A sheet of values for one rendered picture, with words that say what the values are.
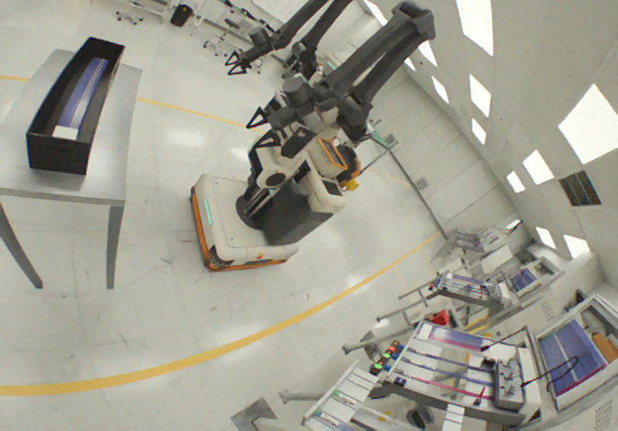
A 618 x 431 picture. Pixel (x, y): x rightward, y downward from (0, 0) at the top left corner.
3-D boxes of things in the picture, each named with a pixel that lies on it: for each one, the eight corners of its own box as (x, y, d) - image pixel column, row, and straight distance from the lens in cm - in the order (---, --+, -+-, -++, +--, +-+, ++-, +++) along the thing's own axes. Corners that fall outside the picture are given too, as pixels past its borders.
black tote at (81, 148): (85, 175, 69) (89, 143, 61) (29, 168, 72) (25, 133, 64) (118, 69, 114) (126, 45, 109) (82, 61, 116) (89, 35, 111)
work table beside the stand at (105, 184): (110, 180, 171) (143, 69, 120) (113, 289, 139) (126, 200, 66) (49, 173, 175) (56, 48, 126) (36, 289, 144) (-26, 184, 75)
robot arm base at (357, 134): (373, 137, 91) (357, 116, 98) (375, 123, 85) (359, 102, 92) (353, 145, 88) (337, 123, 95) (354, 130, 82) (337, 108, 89)
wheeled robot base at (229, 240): (258, 198, 212) (275, 180, 198) (284, 265, 189) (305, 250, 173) (187, 189, 178) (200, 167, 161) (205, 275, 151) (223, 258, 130)
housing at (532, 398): (510, 424, 134) (527, 402, 126) (508, 366, 170) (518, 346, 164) (524, 425, 137) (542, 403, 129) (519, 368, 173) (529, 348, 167)
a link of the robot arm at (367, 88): (447, 33, 83) (425, 18, 89) (430, 6, 72) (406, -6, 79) (359, 128, 84) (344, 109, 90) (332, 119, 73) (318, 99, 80)
